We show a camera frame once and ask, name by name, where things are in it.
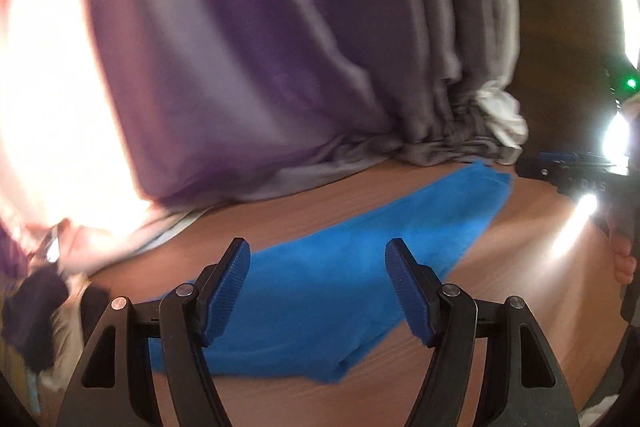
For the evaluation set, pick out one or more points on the person's right hand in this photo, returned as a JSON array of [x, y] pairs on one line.
[[624, 264]]

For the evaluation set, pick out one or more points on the purple grey curtain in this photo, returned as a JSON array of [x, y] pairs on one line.
[[275, 57]]

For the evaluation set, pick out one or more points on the beige folded garment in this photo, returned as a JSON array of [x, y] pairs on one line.
[[65, 337]]

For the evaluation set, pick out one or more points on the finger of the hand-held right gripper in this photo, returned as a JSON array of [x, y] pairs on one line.
[[537, 169], [550, 154]]

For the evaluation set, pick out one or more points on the cream sheer curtain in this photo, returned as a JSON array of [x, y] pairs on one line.
[[55, 132]]

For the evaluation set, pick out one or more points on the dark folded garment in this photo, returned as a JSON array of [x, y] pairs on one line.
[[32, 312]]

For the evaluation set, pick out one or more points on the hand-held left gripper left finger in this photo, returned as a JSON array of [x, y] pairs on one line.
[[227, 297]]

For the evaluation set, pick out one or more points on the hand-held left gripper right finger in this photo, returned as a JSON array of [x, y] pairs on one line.
[[407, 292]]

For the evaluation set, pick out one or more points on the blue pants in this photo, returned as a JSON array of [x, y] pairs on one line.
[[325, 277]]

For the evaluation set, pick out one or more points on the white bunched cloth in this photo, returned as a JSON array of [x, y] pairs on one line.
[[502, 117]]

